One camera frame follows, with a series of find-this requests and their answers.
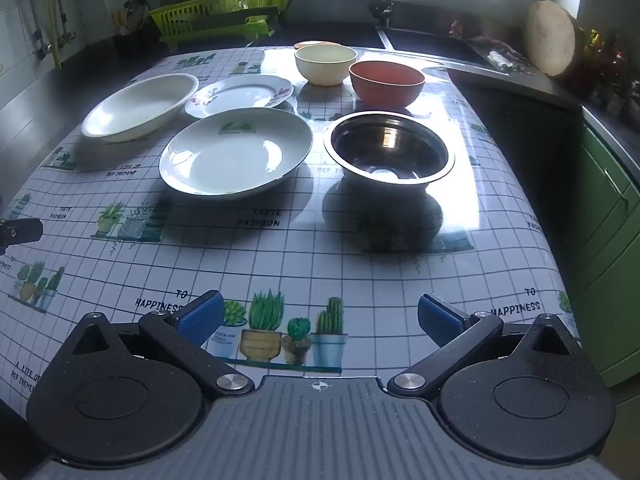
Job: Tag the white scrub brush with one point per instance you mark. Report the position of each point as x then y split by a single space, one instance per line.
505 60

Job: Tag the brown dish cloth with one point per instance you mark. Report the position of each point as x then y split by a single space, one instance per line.
472 32

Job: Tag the large white plate green print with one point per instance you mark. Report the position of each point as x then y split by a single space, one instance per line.
230 160

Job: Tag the plant print grid tablecloth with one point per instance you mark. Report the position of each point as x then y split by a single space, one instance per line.
310 260

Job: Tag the stainless steel bowl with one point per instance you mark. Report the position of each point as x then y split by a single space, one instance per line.
390 150

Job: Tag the round wooden cutting board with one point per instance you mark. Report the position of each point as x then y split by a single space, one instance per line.
550 37

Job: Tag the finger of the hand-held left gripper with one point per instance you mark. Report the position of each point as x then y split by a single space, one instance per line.
22 232

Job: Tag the cluster of condiment bottles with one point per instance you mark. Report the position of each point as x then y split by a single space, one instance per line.
605 75

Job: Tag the green cabinet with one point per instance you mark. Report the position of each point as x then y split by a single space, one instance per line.
610 260

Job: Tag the black utensil holder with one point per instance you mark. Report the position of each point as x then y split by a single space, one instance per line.
131 35

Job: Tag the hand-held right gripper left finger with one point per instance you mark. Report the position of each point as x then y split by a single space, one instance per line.
200 317

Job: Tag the white floral plate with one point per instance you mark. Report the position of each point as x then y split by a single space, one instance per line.
240 92

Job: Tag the dark sink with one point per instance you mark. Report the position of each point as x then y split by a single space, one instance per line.
425 42

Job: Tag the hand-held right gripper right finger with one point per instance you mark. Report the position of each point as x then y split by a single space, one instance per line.
440 320

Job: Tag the green dish rack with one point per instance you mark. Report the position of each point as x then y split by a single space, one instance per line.
215 17

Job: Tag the white oval deep plate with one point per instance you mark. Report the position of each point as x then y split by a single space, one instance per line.
140 107

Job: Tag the small pink dish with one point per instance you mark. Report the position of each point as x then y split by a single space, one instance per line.
306 44

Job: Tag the terracotta orange bowl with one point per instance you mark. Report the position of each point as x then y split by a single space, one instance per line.
385 87

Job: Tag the cream bowl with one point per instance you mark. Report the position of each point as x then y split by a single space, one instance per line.
325 65

